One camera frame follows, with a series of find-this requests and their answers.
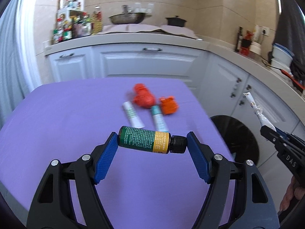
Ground white knotted snack wrapper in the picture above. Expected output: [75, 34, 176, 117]
[243, 92, 276, 131]

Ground small orange plastic bag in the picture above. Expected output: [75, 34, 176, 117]
[159, 96, 179, 115]

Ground green yellow small bottle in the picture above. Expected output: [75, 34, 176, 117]
[117, 126, 187, 154]

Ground teal white probiotic sachet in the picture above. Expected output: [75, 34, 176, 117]
[150, 105, 169, 132]

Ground white green stick sachet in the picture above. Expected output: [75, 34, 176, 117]
[123, 101, 145, 129]

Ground large red plastic bag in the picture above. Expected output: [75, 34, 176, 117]
[133, 83, 156, 109]

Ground black trash bin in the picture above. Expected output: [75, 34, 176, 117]
[210, 115, 259, 165]

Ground white lower kitchen cabinets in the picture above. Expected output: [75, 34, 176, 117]
[46, 43, 305, 168]

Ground red black kitchen utensil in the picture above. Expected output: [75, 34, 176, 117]
[280, 69, 304, 92]

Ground person right hand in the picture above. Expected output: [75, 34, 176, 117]
[279, 176, 305, 212]

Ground white stacked bowls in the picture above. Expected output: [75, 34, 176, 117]
[271, 43, 294, 73]

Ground white jar red base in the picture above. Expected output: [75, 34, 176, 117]
[250, 41, 261, 55]

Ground purple table cloth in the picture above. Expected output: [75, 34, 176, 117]
[1, 77, 230, 228]

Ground dark olive oil bottle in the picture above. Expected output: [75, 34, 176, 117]
[235, 27, 243, 52]

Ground white curtain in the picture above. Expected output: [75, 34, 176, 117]
[1, 0, 42, 125]

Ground cloth cover over stove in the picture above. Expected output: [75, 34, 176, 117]
[98, 24, 198, 39]

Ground black cast iron pot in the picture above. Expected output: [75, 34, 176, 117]
[166, 15, 187, 27]

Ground steel wok pan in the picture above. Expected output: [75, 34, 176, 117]
[109, 5, 146, 25]

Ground white spice rack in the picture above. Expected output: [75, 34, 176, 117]
[52, 0, 92, 44]

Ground yellow cooking oil bottle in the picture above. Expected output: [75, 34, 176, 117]
[91, 6, 102, 35]

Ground paper towel roll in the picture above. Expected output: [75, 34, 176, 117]
[77, 0, 85, 11]

